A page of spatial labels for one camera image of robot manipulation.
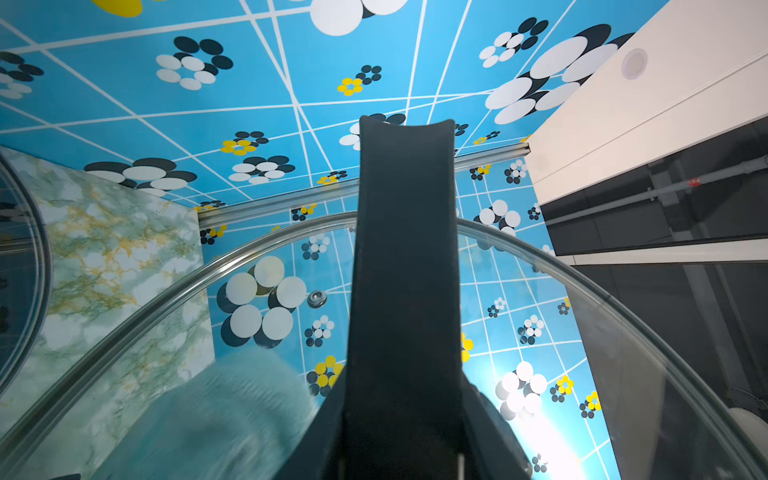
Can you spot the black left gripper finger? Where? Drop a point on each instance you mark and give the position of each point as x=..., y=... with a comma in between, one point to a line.
x=402, y=407

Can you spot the light green microfiber cloth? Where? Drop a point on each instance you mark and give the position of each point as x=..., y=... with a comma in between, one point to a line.
x=241, y=418

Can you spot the glass pot lid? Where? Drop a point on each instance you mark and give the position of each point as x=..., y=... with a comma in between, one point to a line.
x=26, y=272
x=587, y=388

